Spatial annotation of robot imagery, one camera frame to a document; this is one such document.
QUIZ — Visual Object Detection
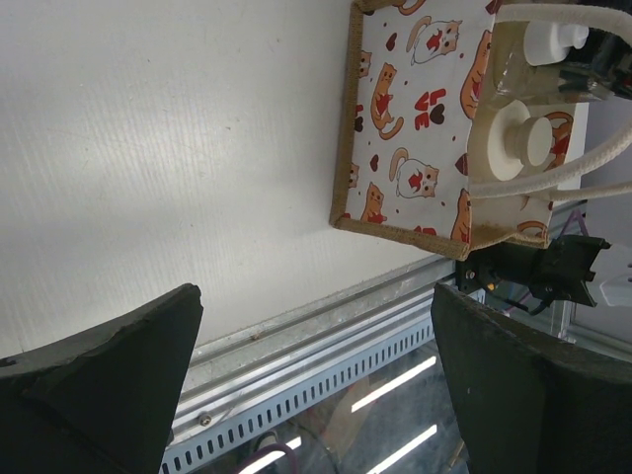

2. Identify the yellow liquid bottle white cap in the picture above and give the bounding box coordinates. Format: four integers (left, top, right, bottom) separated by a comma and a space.
486, 21, 590, 105

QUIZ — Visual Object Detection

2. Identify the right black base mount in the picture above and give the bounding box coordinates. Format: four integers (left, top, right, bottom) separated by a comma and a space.
455, 235, 611, 316

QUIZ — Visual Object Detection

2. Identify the slotted cable duct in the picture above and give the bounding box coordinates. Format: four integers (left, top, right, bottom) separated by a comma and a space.
160, 325, 438, 474

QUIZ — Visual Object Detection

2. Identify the aluminium mounting rail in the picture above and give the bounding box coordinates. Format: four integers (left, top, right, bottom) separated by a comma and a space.
172, 256, 455, 442

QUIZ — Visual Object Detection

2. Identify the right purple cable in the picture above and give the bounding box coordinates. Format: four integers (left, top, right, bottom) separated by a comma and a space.
562, 209, 592, 238

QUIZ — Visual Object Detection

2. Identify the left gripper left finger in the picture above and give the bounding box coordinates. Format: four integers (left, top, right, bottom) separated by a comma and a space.
1, 283, 203, 473

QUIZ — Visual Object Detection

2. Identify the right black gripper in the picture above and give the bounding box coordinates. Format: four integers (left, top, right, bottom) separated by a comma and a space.
582, 28, 631, 99

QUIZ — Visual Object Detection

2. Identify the burlap canvas tote bag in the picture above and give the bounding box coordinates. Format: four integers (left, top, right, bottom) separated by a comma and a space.
330, 1, 631, 261

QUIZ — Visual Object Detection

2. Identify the white round cap bottle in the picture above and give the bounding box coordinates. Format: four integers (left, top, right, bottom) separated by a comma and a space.
487, 101, 552, 182

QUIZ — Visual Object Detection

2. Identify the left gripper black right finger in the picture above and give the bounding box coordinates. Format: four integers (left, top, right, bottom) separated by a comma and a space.
431, 283, 631, 473

